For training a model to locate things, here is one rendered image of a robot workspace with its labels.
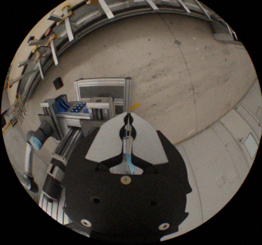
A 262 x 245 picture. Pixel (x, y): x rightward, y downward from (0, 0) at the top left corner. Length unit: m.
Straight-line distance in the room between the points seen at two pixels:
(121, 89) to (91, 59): 0.71
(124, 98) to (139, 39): 0.93
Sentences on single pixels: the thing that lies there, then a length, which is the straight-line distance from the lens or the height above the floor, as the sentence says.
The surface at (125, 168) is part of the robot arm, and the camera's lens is 0.41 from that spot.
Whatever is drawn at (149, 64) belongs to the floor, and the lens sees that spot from 1.45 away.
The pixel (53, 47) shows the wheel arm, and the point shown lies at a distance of 0.88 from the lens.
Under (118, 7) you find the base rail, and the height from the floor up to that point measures 0.70.
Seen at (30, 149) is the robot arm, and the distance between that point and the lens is 0.88.
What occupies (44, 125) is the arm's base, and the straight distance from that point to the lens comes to 0.80.
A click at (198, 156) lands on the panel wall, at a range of 2.25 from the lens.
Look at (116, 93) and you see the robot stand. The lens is 1.30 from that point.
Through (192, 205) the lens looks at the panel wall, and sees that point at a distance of 2.04.
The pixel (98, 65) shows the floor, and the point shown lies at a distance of 1.51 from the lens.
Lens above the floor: 1.43
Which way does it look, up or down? 60 degrees down
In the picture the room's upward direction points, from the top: 180 degrees counter-clockwise
